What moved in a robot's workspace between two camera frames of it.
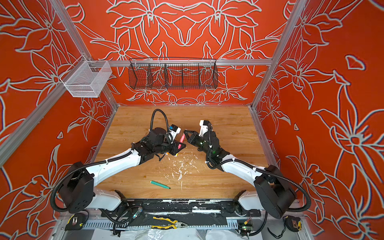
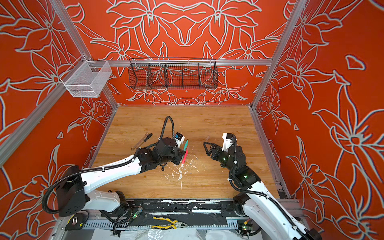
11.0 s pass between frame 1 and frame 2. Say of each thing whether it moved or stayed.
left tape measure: stayed
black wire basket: stayed
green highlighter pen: moved
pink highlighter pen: moved
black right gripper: moved
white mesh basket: stayed
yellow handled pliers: stayed
